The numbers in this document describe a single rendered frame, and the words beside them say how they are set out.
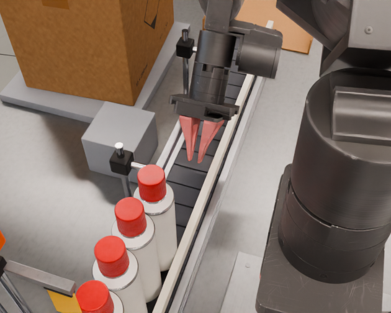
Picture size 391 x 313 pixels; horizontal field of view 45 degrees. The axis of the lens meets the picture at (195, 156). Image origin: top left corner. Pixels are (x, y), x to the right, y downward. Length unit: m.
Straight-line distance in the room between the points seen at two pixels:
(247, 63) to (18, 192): 0.47
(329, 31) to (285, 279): 0.13
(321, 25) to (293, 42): 0.94
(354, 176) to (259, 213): 0.64
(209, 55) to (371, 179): 0.54
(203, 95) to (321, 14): 0.50
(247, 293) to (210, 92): 0.30
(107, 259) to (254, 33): 0.39
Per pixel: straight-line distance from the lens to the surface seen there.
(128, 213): 0.53
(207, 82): 0.72
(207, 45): 0.72
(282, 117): 0.99
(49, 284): 0.45
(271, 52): 0.72
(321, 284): 0.28
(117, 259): 0.51
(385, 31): 0.19
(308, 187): 0.22
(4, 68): 2.57
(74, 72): 0.98
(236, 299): 0.71
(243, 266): 0.73
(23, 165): 0.95
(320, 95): 0.21
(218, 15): 0.70
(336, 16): 0.22
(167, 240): 0.64
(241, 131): 0.89
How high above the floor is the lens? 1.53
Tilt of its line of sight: 50 degrees down
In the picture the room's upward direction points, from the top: straight up
